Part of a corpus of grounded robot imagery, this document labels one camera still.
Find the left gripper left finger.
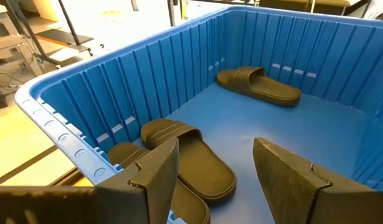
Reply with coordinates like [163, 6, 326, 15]
[0, 137, 180, 224]

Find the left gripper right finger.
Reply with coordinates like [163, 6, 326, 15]
[252, 136, 383, 224]

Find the black slide sandal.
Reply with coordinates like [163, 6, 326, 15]
[106, 141, 211, 224]
[215, 65, 302, 108]
[140, 118, 238, 207]

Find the blue plastic bin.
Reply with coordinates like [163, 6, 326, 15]
[15, 5, 383, 224]

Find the black tripod stand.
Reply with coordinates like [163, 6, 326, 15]
[4, 0, 95, 67]

